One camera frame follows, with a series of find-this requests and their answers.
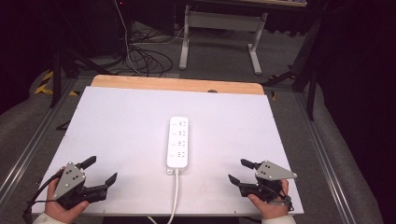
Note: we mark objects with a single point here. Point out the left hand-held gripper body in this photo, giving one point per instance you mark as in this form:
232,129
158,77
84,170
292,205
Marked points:
70,179

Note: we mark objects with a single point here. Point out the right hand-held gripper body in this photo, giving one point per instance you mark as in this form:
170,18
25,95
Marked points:
271,172

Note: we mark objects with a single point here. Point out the person's left hand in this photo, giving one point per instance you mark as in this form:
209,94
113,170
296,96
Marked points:
59,209

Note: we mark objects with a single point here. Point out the person's right hand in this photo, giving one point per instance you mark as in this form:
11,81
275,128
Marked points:
270,207

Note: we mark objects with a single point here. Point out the white board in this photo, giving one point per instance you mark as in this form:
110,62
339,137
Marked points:
130,137

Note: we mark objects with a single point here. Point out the white power strip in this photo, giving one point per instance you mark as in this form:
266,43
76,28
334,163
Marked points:
177,144

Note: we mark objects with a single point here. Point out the yellow black floor tape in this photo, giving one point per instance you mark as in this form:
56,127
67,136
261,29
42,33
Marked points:
46,85

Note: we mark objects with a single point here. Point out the black tripod stand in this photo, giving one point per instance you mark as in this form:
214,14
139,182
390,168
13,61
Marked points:
63,67

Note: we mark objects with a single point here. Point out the black metal stand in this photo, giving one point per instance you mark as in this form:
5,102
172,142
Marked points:
306,67

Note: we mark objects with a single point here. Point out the aluminium rail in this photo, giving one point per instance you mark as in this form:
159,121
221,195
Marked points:
323,155
34,138

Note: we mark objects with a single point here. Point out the white metal desk frame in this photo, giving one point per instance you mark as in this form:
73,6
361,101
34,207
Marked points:
222,21

